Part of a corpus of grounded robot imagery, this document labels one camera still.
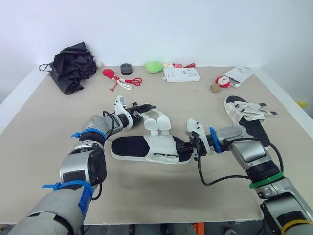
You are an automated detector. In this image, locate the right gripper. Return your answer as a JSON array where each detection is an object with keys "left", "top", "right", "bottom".
[{"left": 175, "top": 137, "right": 209, "bottom": 160}]

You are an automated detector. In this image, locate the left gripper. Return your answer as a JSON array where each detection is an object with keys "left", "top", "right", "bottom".
[{"left": 130, "top": 103, "right": 157, "bottom": 125}]

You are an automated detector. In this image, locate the white and black sandal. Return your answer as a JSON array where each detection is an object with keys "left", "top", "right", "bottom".
[
  {"left": 224, "top": 95, "right": 278, "bottom": 153},
  {"left": 110, "top": 109, "right": 193, "bottom": 165}
]

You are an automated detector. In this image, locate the green plush toy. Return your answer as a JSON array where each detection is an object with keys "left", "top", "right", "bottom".
[{"left": 143, "top": 60, "right": 164, "bottom": 74}]

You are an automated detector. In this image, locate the dark grey round puck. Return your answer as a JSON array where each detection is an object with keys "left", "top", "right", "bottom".
[{"left": 120, "top": 63, "right": 134, "bottom": 75}]

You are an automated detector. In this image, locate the white flat box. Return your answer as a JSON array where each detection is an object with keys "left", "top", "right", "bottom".
[{"left": 162, "top": 67, "right": 201, "bottom": 83}]

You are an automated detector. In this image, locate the small red and white charm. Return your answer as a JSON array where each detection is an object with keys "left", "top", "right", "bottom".
[{"left": 171, "top": 62, "right": 197, "bottom": 70}]

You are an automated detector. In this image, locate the red and white plush toy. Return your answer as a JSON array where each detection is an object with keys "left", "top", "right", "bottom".
[{"left": 215, "top": 75, "right": 231, "bottom": 89}]

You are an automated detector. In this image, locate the robot body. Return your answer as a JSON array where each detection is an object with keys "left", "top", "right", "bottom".
[{"left": 82, "top": 222, "right": 265, "bottom": 235}]

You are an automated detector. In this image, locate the black folded umbrella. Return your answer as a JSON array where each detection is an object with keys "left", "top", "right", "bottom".
[{"left": 39, "top": 41, "right": 98, "bottom": 96}]

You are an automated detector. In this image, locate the white paper pack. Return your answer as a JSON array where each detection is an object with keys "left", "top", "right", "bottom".
[{"left": 223, "top": 66, "right": 254, "bottom": 88}]

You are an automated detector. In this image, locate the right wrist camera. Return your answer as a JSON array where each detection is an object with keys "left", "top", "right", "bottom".
[{"left": 186, "top": 118, "right": 211, "bottom": 155}]

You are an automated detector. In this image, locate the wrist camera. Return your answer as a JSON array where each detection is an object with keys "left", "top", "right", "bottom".
[
  {"left": 186, "top": 118, "right": 211, "bottom": 155},
  {"left": 113, "top": 95, "right": 133, "bottom": 120}
]

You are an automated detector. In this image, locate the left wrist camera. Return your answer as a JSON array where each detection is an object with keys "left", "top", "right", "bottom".
[{"left": 113, "top": 95, "right": 133, "bottom": 120}]

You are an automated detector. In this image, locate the red ball toy with cords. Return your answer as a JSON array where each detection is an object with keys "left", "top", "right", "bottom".
[{"left": 102, "top": 68, "right": 143, "bottom": 93}]

